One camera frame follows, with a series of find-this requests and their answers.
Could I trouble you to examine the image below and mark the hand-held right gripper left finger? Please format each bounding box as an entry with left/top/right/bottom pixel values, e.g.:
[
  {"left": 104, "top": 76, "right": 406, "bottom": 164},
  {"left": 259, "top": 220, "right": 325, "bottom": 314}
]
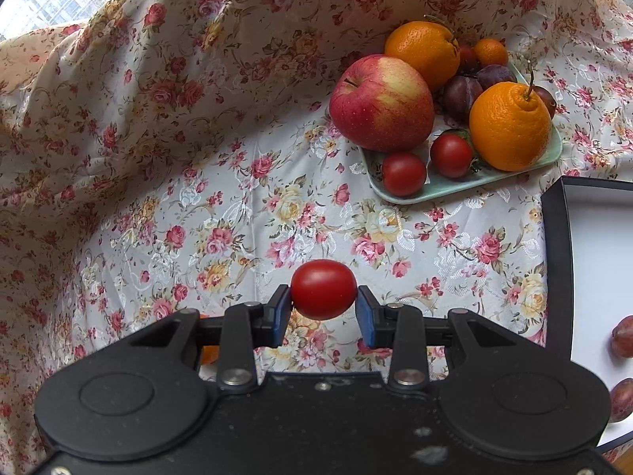
[{"left": 127, "top": 285, "right": 291, "bottom": 394}]

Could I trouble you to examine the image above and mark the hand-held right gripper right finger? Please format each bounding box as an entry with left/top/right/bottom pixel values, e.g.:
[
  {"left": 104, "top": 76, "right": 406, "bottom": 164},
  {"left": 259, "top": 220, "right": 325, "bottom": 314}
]
[{"left": 355, "top": 285, "right": 520, "bottom": 391}]

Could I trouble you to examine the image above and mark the red cherry tomato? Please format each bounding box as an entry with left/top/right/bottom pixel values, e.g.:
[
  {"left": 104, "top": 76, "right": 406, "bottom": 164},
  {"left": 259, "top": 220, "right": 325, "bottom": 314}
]
[
  {"left": 382, "top": 152, "right": 427, "bottom": 197},
  {"left": 291, "top": 259, "right": 357, "bottom": 320},
  {"left": 430, "top": 133, "right": 474, "bottom": 179}
]

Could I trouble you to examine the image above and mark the black box with white inside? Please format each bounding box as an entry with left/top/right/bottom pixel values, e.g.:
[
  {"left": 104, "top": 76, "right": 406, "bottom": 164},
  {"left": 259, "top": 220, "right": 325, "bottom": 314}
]
[{"left": 540, "top": 175, "right": 633, "bottom": 461}]

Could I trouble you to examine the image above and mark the small mandarin orange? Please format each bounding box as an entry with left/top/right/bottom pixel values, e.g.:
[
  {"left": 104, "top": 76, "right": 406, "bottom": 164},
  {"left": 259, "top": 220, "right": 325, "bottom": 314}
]
[
  {"left": 199, "top": 313, "right": 221, "bottom": 365},
  {"left": 474, "top": 38, "right": 509, "bottom": 67}
]

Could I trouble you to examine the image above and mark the light green tray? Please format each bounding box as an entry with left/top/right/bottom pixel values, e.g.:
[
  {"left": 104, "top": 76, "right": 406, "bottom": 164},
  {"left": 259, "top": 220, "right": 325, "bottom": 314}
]
[{"left": 358, "top": 59, "right": 563, "bottom": 205}]

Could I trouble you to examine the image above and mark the floral tablecloth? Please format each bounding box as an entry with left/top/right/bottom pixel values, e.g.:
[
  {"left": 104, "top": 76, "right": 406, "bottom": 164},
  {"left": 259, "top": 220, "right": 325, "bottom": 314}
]
[{"left": 0, "top": 0, "right": 633, "bottom": 475}]

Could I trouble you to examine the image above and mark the red apple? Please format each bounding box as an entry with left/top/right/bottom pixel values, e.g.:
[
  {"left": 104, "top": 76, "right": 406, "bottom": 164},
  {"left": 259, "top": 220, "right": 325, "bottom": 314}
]
[{"left": 329, "top": 54, "right": 436, "bottom": 153}]

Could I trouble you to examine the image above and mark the large orange with knobbed top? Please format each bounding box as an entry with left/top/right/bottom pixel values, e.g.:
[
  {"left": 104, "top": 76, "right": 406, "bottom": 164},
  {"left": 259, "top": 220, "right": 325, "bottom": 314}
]
[{"left": 469, "top": 82, "right": 552, "bottom": 171}]

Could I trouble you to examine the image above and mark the large round orange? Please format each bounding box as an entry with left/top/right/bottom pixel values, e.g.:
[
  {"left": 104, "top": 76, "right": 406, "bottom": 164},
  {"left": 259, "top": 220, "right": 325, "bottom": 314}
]
[{"left": 385, "top": 21, "right": 461, "bottom": 92}]

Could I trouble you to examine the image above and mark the purple plum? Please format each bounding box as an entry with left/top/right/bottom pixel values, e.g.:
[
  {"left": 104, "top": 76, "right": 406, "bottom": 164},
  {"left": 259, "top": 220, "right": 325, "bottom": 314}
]
[{"left": 477, "top": 64, "right": 517, "bottom": 91}]

